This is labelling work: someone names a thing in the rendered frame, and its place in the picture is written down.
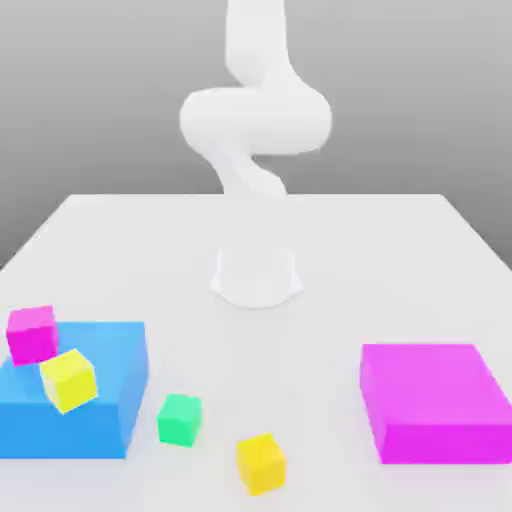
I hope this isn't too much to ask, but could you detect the small green cube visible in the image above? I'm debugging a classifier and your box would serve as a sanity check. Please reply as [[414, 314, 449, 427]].
[[156, 392, 204, 448]]

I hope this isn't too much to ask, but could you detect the large magenta box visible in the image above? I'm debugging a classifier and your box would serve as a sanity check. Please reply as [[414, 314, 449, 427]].
[[358, 342, 512, 466]]

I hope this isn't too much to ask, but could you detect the small magenta cube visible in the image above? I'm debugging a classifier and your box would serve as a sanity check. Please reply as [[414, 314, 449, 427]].
[[6, 304, 60, 368]]

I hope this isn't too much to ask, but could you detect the large blue box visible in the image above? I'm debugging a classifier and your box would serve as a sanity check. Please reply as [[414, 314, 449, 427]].
[[0, 320, 150, 460]]

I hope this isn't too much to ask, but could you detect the small yellow cube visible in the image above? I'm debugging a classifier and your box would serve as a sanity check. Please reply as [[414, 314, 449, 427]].
[[39, 348, 100, 416], [236, 432, 288, 497]]

